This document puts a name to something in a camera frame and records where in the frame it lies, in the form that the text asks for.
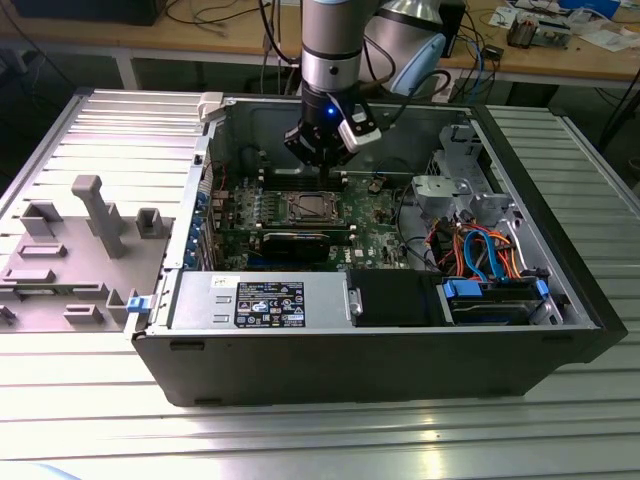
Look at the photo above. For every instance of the black graphics card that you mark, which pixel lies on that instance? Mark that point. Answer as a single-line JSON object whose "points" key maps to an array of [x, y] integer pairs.
{"points": [[295, 247]]}

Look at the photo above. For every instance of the grey drive cage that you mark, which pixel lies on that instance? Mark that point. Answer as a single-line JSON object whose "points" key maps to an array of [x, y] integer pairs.
{"points": [[455, 150]]}

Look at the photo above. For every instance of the grey case release latch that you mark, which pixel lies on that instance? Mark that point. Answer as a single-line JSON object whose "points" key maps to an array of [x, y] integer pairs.
{"points": [[210, 106]]}

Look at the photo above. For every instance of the white paper sheets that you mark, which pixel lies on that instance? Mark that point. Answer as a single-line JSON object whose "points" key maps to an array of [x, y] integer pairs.
{"points": [[607, 40]]}

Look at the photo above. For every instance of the black power supply label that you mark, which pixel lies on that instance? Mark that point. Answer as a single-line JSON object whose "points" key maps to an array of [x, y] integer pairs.
{"points": [[270, 305]]}

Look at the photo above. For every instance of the coin battery holder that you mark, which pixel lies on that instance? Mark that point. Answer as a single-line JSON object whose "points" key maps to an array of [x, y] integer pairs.
{"points": [[375, 186]]}

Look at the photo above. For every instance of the silver power supply unit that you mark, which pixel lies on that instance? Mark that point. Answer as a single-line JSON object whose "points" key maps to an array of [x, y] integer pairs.
{"points": [[200, 300]]}

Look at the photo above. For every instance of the small black adapter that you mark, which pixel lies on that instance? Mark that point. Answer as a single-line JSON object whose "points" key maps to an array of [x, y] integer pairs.
{"points": [[492, 52]]}

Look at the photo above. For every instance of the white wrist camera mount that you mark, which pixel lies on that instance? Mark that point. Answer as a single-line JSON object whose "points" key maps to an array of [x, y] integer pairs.
{"points": [[357, 137]]}

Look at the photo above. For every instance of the black open PC case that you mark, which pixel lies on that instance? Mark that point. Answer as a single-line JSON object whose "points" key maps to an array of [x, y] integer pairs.
{"points": [[350, 370]]}

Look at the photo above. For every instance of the black RAM slot row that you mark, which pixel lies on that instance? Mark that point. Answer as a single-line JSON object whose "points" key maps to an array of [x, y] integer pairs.
{"points": [[300, 226], [272, 182]]}

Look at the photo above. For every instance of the silver metal drive bracket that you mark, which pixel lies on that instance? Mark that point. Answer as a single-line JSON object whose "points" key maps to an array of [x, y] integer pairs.
{"points": [[437, 195]]}

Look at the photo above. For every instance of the wooden workbench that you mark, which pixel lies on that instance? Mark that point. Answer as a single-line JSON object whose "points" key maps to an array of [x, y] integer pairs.
{"points": [[150, 37]]}

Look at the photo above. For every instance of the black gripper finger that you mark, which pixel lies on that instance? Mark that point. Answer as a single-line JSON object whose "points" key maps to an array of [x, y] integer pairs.
{"points": [[345, 156], [305, 145]]}

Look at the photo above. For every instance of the grey plastic parts rack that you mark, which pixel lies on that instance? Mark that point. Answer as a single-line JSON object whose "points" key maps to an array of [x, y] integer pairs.
{"points": [[75, 250]]}

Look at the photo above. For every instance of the blue box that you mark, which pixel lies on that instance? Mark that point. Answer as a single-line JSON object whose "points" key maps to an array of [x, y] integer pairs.
{"points": [[590, 5]]}

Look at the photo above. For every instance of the metal heatsink cooler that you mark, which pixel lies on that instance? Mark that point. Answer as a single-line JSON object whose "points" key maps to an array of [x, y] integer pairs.
{"points": [[522, 32]]}

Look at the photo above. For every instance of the hard disk blue carrier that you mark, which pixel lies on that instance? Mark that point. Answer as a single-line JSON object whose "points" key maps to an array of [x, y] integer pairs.
{"points": [[492, 311]]}

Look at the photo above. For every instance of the grey plastic bay bracket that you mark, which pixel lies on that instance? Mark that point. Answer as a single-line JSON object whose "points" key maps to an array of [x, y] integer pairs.
{"points": [[492, 205]]}

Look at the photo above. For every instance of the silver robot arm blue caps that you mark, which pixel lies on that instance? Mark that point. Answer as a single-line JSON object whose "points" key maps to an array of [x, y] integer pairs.
{"points": [[330, 45]]}

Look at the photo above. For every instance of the blue case latch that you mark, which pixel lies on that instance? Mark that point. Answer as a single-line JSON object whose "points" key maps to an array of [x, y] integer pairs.
{"points": [[137, 305]]}

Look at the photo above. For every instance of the green motherboard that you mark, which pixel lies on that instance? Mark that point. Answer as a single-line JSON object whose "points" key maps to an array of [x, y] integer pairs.
{"points": [[370, 235]]}

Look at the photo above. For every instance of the black monitor base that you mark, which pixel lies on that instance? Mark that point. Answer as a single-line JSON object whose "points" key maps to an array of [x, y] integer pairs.
{"points": [[85, 10]]}

